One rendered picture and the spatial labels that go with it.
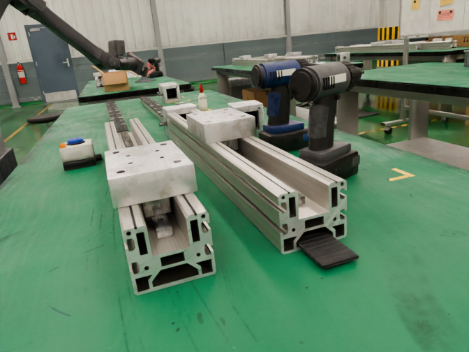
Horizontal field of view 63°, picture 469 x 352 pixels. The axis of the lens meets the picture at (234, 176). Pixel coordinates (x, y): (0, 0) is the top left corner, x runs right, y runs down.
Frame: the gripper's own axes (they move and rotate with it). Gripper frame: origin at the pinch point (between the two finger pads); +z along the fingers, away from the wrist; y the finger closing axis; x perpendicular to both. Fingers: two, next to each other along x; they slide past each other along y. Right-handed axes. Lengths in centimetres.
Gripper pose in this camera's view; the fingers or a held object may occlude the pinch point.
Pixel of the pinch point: (146, 64)
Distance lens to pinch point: 197.3
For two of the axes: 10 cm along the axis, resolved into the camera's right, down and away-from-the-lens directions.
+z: 5.0, -2.2, 8.4
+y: -7.9, -5.0, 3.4
